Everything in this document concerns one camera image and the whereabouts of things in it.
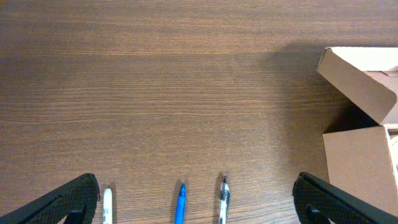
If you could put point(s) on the black white marker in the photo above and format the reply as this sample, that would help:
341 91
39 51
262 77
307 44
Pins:
108 206

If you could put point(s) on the blue ballpoint pen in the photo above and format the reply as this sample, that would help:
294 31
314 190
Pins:
180 208

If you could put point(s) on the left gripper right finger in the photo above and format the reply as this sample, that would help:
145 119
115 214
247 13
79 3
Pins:
317 201

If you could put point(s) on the black ballpoint pen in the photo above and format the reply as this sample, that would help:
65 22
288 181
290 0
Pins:
224 201

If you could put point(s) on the open cardboard box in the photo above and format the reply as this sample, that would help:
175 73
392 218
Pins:
361 145

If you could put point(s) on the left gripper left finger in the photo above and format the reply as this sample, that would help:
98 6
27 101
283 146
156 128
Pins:
73 202

